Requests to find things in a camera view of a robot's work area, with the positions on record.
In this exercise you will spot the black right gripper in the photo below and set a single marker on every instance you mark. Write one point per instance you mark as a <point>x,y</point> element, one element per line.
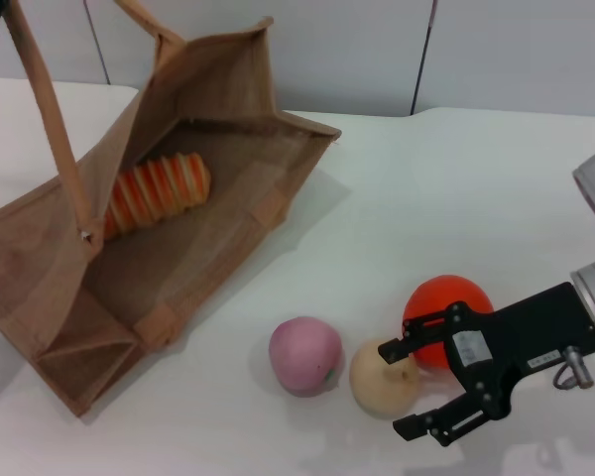
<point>525,327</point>

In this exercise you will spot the beige round fruit toy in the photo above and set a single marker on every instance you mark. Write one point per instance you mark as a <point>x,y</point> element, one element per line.
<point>377,387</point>

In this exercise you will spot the brown woven tote bag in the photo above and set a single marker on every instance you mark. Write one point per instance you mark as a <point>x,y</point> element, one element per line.
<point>203,99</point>

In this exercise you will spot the orange striped bread roll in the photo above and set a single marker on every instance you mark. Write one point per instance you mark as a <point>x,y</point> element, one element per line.
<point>158,193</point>

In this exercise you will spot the orange toy fruit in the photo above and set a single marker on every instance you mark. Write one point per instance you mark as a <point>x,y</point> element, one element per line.
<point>441,297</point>

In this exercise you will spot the pink toy peach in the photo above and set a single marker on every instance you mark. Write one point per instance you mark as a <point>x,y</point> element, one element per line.
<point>302,352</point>

